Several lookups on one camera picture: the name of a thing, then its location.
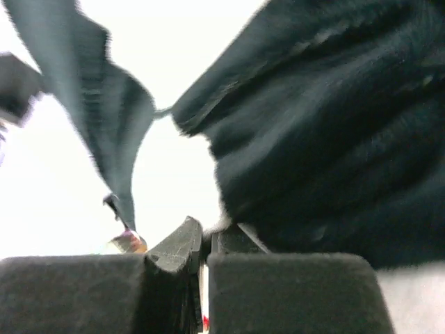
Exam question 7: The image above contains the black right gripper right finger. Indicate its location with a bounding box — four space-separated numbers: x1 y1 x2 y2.
207 226 394 334

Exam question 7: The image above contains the black and white checkered pillowcase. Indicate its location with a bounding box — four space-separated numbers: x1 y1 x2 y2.
4 1 444 268

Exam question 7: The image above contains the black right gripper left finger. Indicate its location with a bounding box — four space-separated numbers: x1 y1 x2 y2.
1 218 203 334

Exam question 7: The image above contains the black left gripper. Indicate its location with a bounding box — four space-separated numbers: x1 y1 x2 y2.
1 52 45 125

